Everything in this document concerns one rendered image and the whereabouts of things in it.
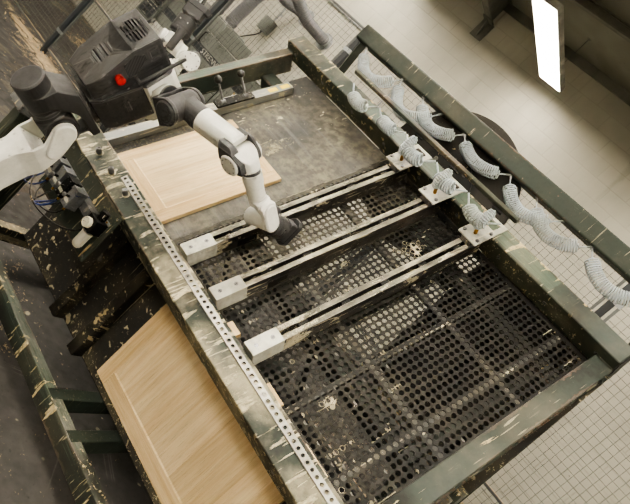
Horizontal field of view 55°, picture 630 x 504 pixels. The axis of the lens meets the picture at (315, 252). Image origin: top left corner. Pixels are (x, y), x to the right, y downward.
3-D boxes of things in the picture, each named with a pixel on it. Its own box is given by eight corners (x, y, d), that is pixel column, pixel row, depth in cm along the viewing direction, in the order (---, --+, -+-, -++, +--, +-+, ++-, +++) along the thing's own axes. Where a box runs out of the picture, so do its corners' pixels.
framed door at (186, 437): (100, 371, 252) (96, 371, 250) (191, 282, 244) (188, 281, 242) (200, 574, 209) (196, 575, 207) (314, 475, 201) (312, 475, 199)
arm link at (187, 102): (189, 115, 197) (160, 92, 200) (185, 137, 203) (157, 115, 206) (214, 105, 205) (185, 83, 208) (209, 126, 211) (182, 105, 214)
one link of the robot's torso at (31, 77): (15, 96, 187) (67, 70, 191) (2, 74, 193) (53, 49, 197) (57, 155, 211) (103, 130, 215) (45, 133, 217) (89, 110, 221)
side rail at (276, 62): (85, 118, 281) (81, 98, 272) (285, 65, 329) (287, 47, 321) (89, 125, 278) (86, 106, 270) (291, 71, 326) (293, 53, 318)
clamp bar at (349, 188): (177, 252, 231) (175, 209, 212) (412, 161, 283) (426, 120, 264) (189, 271, 226) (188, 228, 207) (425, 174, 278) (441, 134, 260)
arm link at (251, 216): (278, 239, 222) (261, 232, 212) (257, 230, 228) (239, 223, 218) (290, 211, 222) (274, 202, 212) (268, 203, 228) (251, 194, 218)
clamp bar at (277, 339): (240, 348, 208) (242, 309, 190) (482, 230, 260) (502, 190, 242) (254, 371, 203) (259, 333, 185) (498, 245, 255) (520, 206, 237)
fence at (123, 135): (104, 140, 264) (102, 133, 261) (287, 88, 306) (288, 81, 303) (108, 147, 262) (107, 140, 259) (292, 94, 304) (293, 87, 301)
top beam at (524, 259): (285, 55, 325) (287, 38, 317) (301, 51, 329) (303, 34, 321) (606, 378, 220) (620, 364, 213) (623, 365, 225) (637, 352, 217)
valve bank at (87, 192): (10, 168, 248) (49, 127, 244) (39, 181, 260) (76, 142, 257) (53, 252, 224) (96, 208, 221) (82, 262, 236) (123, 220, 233)
